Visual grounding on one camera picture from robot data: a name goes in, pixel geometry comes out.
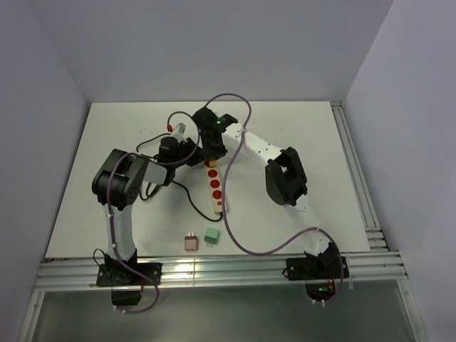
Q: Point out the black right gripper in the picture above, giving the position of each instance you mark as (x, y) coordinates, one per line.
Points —
(210, 156)

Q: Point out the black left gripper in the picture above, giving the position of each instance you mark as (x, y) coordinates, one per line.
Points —
(197, 157)

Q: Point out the beige power strip red sockets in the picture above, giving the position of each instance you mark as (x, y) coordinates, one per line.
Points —
(215, 188)

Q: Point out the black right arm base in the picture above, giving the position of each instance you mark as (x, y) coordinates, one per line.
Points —
(313, 274)

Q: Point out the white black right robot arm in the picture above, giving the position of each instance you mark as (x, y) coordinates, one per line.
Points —
(285, 182)

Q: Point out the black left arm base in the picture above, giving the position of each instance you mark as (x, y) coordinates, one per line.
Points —
(126, 286)

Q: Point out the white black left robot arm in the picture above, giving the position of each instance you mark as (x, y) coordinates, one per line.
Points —
(118, 184)

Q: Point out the green plug adapter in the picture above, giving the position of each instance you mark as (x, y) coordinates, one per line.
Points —
(211, 236)

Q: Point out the brown plug adapter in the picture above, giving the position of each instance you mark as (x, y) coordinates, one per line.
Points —
(191, 243)

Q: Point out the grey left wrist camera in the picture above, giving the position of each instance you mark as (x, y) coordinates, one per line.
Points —
(177, 131)

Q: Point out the aluminium rail frame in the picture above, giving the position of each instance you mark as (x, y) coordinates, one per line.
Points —
(379, 264)

